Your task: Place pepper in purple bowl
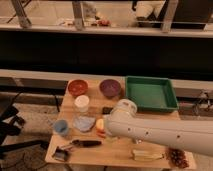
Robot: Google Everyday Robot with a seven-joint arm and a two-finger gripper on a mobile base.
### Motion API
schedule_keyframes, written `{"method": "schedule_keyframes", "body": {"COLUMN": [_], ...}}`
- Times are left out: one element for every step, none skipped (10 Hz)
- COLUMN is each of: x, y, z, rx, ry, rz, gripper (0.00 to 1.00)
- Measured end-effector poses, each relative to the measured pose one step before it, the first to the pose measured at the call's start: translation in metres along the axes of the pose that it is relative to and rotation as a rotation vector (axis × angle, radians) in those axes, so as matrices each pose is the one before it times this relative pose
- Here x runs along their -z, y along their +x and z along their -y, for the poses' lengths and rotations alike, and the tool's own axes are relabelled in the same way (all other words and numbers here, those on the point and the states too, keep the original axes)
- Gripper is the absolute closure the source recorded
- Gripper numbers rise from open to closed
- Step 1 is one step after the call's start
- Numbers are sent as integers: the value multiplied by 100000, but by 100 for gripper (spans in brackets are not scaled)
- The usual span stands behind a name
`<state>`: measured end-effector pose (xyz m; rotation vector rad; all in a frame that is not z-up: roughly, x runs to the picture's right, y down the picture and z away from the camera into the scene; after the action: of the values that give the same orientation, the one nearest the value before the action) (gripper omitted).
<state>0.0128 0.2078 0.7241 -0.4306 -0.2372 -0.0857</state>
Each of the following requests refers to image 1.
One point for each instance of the red orange pepper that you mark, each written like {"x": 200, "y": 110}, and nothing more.
{"x": 101, "y": 134}

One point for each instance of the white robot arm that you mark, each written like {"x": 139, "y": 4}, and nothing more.
{"x": 189, "y": 135}

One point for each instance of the purple bowl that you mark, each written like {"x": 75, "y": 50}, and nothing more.
{"x": 110, "y": 88}

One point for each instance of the red bowl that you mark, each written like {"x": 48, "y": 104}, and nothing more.
{"x": 77, "y": 87}

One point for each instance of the black rectangular block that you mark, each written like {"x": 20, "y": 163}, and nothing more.
{"x": 106, "y": 110}

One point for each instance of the white cup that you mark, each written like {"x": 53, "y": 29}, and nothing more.
{"x": 82, "y": 103}

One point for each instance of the yellow red apple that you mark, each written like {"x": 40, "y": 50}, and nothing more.
{"x": 100, "y": 124}

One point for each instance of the grey-blue cloth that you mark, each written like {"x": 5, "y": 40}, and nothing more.
{"x": 84, "y": 123}

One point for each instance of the green plastic tray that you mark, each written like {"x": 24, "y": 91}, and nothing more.
{"x": 151, "y": 93}

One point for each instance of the wooden table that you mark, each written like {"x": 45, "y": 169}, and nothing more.
{"x": 112, "y": 152}

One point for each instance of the blue cup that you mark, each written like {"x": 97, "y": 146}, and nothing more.
{"x": 61, "y": 127}

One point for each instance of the metal clip tool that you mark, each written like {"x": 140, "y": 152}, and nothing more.
{"x": 62, "y": 153}

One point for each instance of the brown grape bunch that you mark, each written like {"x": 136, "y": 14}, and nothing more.
{"x": 177, "y": 158}

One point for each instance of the black chair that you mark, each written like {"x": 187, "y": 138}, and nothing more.
{"x": 8, "y": 118}

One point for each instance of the black handled tool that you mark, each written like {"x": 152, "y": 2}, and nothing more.
{"x": 86, "y": 143}

